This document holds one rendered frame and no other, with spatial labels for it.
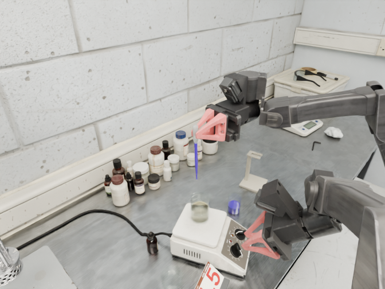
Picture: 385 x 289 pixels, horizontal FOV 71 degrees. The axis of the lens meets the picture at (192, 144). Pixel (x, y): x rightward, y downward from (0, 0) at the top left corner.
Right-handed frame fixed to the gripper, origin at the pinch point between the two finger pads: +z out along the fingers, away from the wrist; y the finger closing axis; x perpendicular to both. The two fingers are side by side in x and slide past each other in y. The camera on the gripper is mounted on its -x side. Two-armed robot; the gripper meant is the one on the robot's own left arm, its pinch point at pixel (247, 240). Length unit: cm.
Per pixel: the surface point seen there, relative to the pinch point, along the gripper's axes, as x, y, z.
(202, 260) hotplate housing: 1.4, 1.2, 14.6
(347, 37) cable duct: 3, -138, -37
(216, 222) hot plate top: -2.4, -6.6, 9.5
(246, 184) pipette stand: 6.0, -34.5, 12.0
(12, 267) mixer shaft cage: -29.7, 24.5, 28.0
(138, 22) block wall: -60, -42, 10
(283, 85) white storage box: 2, -115, 0
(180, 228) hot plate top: -7.8, -1.6, 15.7
